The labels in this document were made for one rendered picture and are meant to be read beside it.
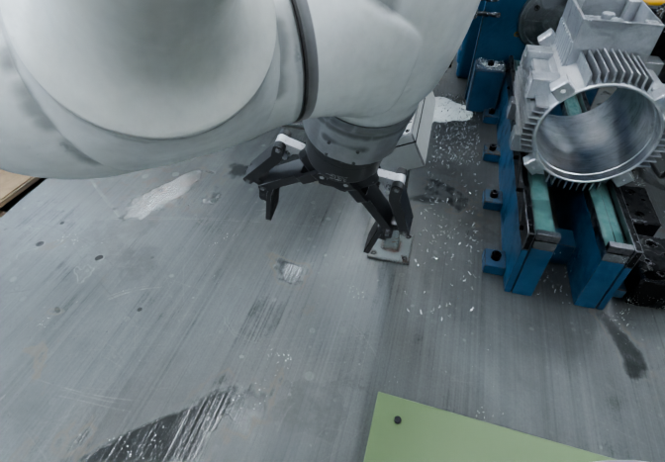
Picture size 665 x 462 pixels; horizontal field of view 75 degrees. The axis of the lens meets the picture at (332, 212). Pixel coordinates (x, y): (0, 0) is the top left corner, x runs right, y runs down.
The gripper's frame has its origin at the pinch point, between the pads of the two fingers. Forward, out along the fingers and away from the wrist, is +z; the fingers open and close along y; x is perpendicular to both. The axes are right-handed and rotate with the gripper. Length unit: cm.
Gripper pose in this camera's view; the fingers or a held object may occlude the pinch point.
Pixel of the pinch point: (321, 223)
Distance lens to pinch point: 56.9
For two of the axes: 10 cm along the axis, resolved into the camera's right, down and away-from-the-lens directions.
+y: 9.5, 3.2, 0.0
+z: -1.5, 4.5, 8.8
